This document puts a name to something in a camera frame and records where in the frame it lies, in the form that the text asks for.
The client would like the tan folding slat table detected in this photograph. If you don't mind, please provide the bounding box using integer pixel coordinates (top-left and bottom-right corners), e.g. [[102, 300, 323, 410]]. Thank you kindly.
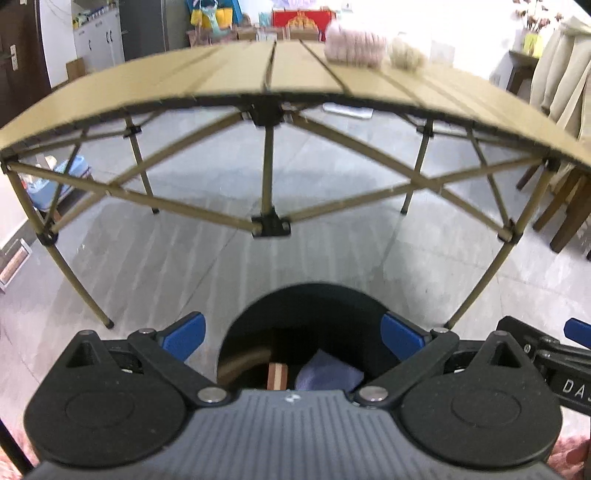
[[1, 40, 590, 327]]

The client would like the yellow vase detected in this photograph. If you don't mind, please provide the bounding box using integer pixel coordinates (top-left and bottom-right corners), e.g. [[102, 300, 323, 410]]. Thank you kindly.
[[523, 32, 543, 58]]

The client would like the dark wooden chair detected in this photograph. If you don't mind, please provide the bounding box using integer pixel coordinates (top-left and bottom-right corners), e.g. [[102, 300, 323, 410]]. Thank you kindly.
[[533, 167, 590, 253]]

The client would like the white kitchen cabinet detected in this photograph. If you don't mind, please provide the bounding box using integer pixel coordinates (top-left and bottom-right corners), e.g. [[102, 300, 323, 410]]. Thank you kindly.
[[71, 1, 125, 74]]

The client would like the open cardboard box floor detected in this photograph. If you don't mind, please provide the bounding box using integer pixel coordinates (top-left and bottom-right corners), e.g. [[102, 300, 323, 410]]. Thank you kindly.
[[66, 58, 87, 82]]

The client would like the dark grey refrigerator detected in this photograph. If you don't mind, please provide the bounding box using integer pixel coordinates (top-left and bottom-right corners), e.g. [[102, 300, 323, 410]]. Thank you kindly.
[[118, 0, 191, 61]]

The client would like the black round trash bin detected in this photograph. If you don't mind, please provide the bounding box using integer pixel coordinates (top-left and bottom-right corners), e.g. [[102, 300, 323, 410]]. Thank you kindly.
[[216, 283, 399, 389]]

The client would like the red gift box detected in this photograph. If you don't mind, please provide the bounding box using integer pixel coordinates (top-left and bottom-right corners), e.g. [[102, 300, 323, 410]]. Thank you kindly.
[[271, 9, 335, 32]]

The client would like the cream hanging jacket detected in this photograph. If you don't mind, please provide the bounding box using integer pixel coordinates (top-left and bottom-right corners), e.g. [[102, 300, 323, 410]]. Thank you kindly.
[[529, 17, 591, 147]]

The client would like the purple drawstring cloth bag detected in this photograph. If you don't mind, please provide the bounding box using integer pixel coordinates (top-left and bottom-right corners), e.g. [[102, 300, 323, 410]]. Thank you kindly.
[[294, 350, 363, 392]]

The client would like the dried flower bouquet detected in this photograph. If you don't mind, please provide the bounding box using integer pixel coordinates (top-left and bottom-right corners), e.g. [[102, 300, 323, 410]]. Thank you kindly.
[[512, 0, 564, 34]]

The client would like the dark brown door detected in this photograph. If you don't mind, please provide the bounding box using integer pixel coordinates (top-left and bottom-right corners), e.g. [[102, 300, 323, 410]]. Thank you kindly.
[[0, 0, 51, 126]]

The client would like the blue pet litter box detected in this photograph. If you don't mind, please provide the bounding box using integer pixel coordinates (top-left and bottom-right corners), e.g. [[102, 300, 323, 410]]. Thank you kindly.
[[19, 155, 92, 218]]

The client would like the lilac fluffy towel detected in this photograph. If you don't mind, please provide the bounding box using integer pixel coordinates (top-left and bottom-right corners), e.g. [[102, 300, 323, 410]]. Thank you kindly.
[[324, 21, 387, 68]]

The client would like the clear plastic bag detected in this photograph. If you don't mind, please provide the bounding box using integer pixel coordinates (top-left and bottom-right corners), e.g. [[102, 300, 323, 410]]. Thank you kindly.
[[389, 40, 426, 72]]

